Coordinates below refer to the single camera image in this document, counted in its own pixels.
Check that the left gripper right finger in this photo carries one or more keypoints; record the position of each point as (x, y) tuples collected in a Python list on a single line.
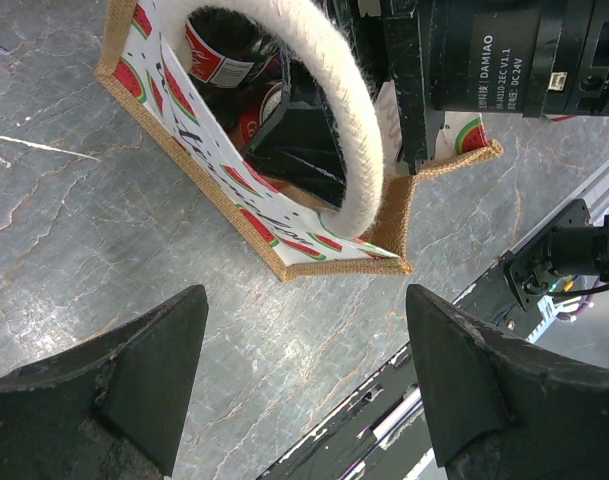
[(556, 413)]

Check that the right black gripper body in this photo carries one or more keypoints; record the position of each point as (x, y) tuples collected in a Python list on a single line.
[(532, 58)]

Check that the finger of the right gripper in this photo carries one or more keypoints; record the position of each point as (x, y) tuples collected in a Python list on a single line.
[(297, 143)]

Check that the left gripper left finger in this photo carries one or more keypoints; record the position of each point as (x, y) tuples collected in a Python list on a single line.
[(113, 407)]

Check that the red cola can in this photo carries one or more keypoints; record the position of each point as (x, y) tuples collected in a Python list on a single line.
[(261, 106)]

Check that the burlap canvas watermelon bag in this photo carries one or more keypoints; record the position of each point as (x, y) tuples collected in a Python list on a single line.
[(290, 229)]

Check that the glass cola bottle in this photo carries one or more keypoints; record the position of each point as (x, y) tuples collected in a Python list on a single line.
[(228, 53)]

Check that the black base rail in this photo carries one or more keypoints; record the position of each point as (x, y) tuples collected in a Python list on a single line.
[(418, 410)]

